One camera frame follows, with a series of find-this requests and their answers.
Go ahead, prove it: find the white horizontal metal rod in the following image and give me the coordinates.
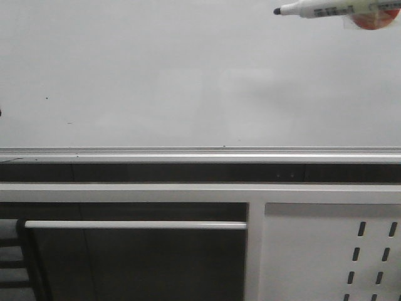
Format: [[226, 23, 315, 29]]
[[24, 220, 247, 230]]

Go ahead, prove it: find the white metal stand frame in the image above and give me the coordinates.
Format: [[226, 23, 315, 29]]
[[1, 184, 400, 300]]

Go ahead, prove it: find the red round magnet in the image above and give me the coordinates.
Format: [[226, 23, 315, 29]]
[[343, 10, 400, 31]]

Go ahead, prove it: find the white perforated pegboard panel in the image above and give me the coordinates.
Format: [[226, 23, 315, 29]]
[[259, 204, 400, 300]]

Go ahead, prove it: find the white whiteboard with aluminium frame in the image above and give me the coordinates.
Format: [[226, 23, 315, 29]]
[[1, 1, 400, 164]]

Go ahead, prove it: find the white whiteboard marker pen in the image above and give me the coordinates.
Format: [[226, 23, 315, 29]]
[[273, 0, 400, 19]]

